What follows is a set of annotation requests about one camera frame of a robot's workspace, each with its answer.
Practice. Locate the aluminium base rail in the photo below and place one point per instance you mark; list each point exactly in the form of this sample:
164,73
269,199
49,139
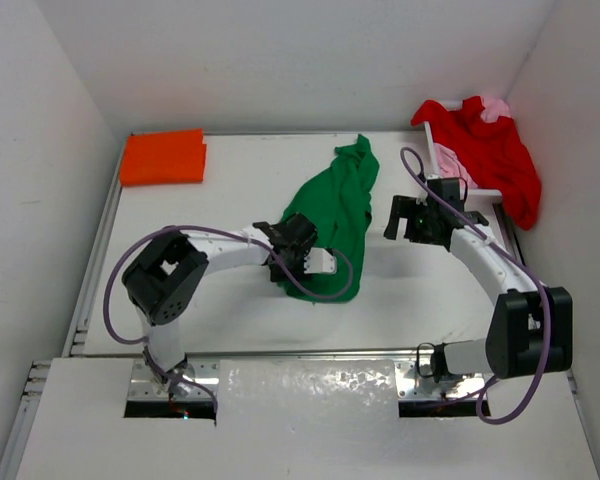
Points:
406,379

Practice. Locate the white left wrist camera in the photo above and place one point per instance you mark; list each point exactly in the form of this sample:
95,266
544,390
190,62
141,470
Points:
319,261

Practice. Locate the red t shirt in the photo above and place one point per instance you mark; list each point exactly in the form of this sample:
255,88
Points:
492,153

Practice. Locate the white plastic bin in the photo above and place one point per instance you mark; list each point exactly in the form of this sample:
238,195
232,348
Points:
494,109

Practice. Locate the pink t shirt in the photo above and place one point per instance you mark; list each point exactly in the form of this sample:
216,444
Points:
450,165

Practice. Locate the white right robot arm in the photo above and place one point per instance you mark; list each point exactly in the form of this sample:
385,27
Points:
531,322

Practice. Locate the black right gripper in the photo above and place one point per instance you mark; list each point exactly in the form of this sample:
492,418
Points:
407,207

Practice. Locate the orange t shirt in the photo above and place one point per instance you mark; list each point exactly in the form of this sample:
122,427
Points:
164,158

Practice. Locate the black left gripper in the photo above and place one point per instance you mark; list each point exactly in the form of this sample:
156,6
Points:
299,271

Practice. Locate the green t shirt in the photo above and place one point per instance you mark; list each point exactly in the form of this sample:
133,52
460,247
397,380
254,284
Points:
338,202

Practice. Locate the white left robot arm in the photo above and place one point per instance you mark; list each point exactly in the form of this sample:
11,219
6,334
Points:
161,281

